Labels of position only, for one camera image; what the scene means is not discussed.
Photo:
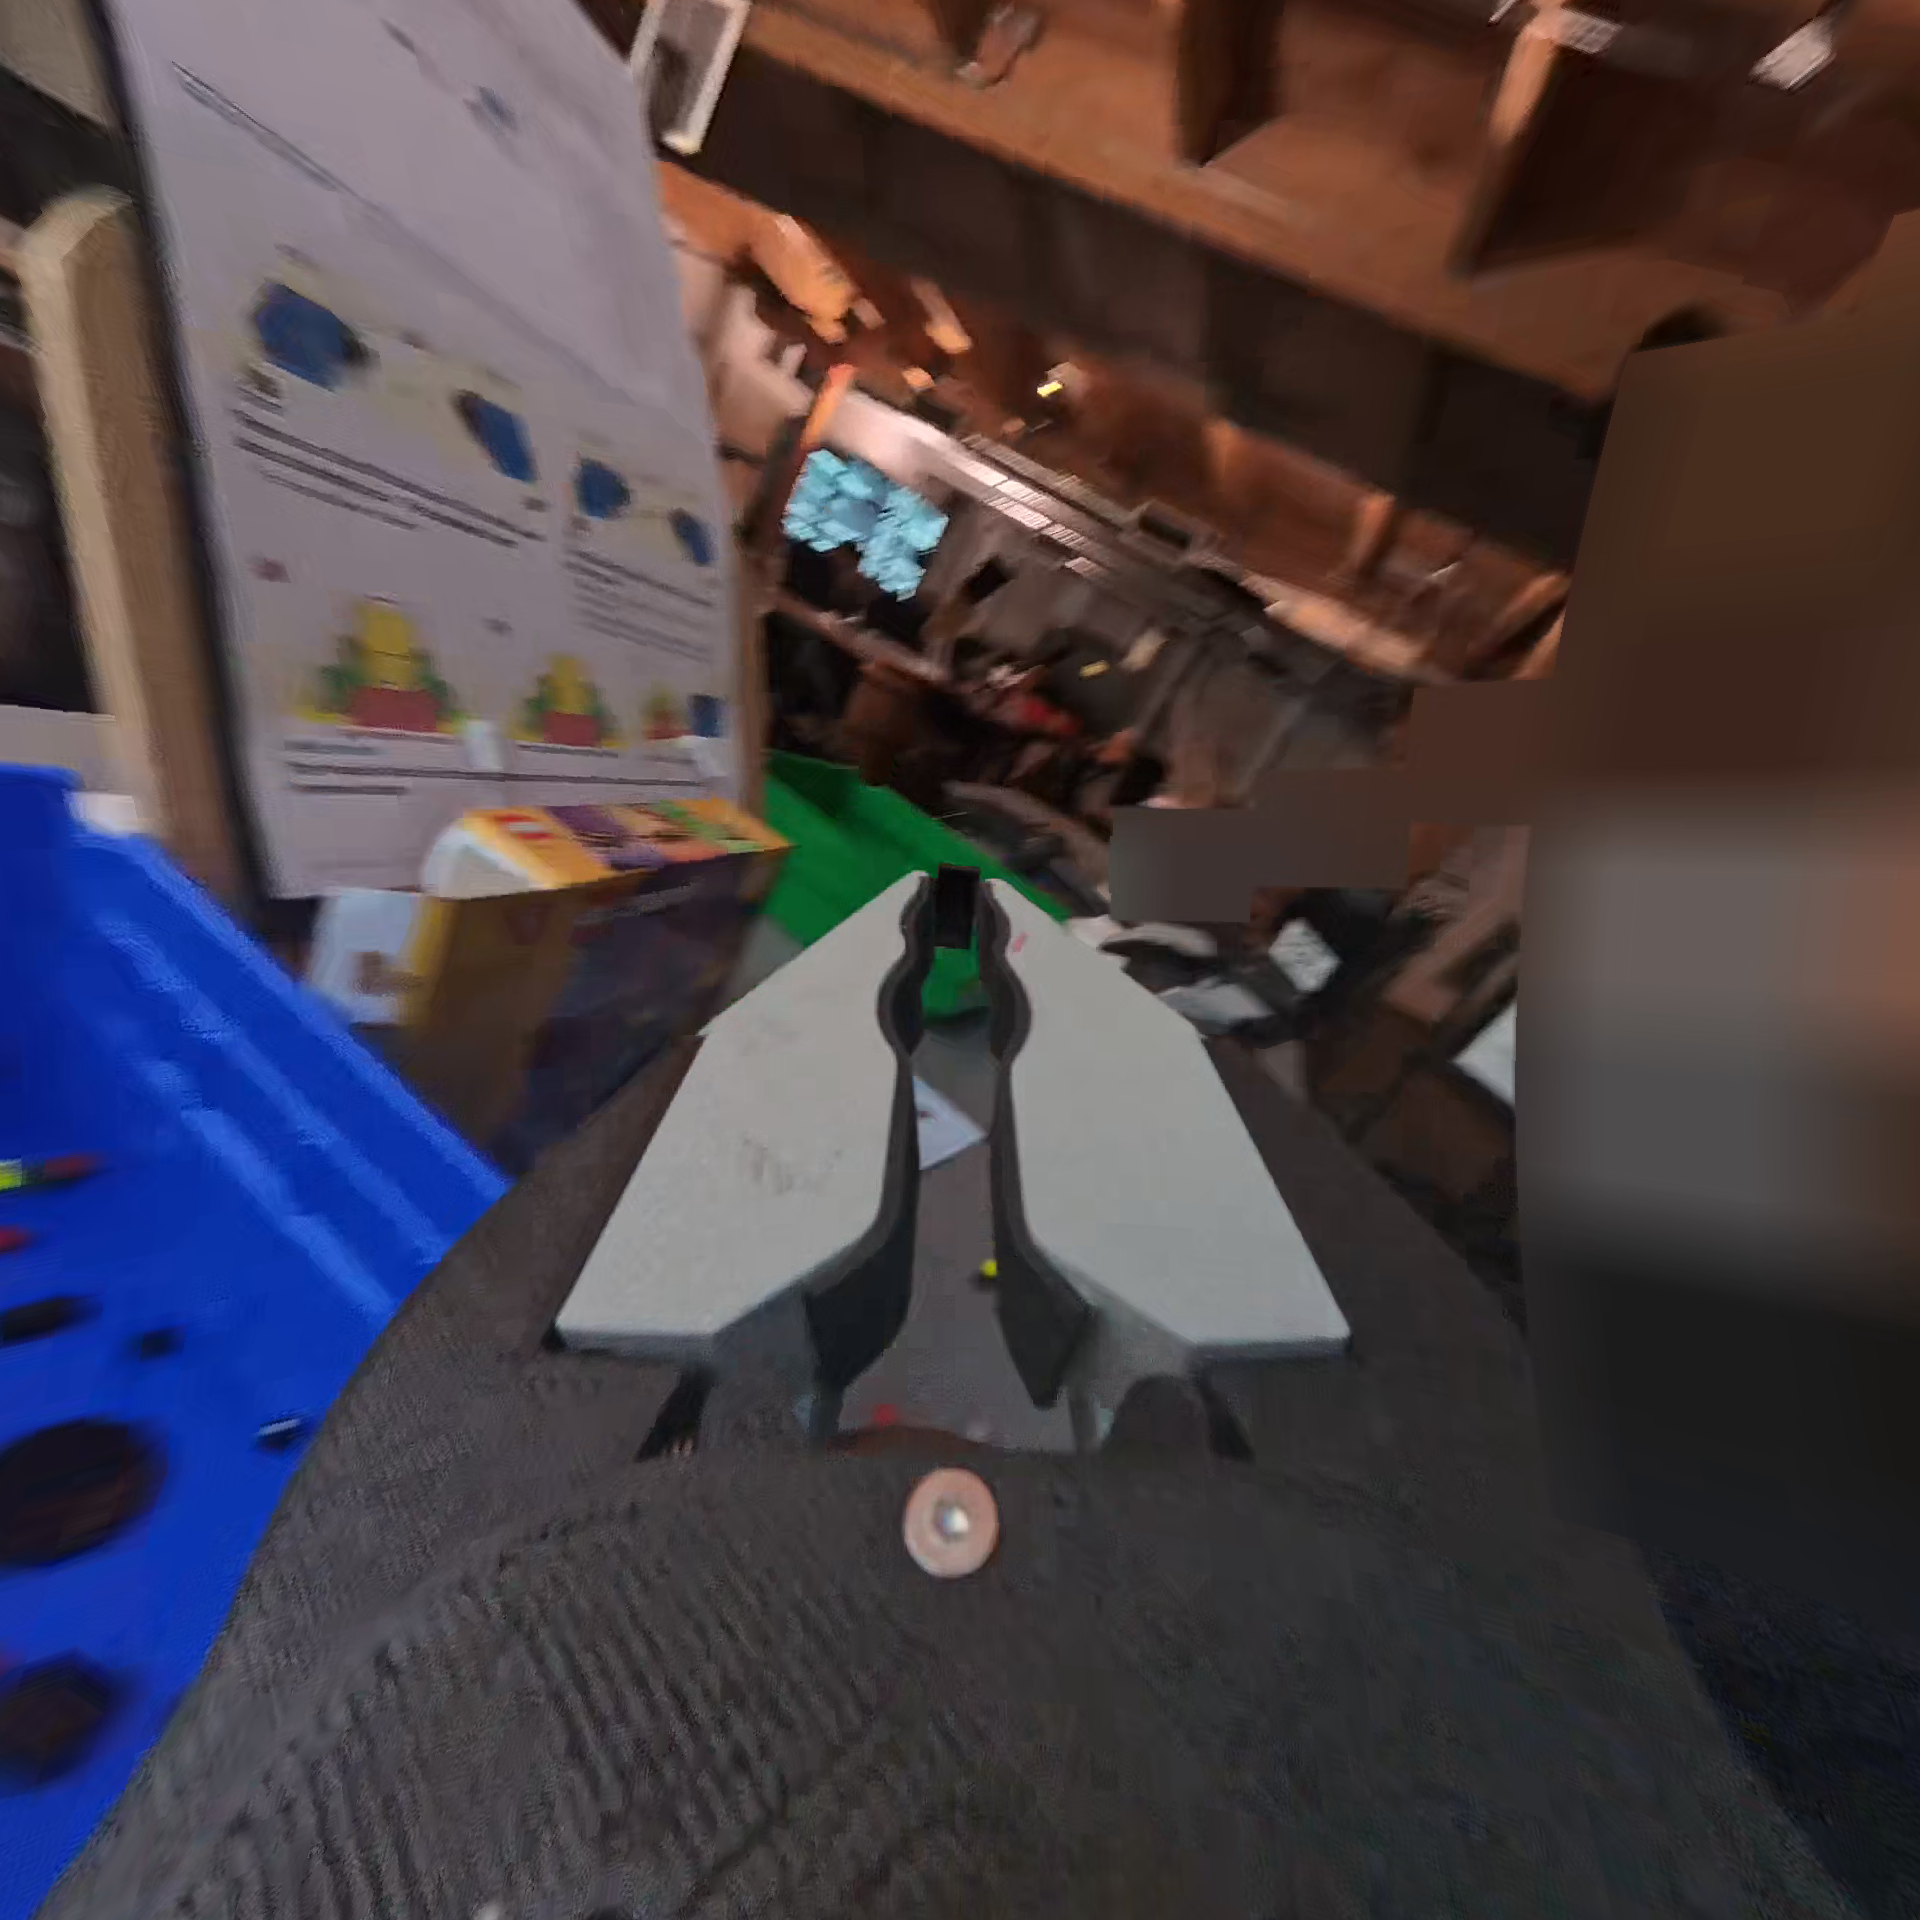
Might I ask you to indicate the green plastic bin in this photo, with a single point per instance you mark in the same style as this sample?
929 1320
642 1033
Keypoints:
839 856

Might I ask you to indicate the blue plastic bin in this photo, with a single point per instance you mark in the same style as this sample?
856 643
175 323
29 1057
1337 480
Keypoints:
195 1141

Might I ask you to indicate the yellow lego box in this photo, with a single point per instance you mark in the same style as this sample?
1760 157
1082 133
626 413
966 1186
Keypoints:
586 961

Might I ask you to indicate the pile of small lego pieces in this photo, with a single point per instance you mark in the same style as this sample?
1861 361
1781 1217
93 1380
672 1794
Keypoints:
45 1320

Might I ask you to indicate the small black lego piece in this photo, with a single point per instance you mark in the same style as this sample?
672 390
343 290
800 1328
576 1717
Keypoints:
955 907

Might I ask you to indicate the printed instruction sheet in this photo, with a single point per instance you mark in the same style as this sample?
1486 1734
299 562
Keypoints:
434 450

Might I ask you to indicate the wooden board stand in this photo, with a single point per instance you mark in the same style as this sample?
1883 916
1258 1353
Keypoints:
129 524

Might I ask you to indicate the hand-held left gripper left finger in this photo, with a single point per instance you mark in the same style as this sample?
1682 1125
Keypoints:
750 1155

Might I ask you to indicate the pale blue blurred object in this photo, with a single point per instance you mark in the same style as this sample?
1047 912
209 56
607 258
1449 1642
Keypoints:
870 517

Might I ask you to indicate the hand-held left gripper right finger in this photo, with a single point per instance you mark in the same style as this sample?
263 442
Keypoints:
1141 1171

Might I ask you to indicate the white paper sheet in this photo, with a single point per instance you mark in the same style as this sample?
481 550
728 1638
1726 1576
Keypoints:
942 1125

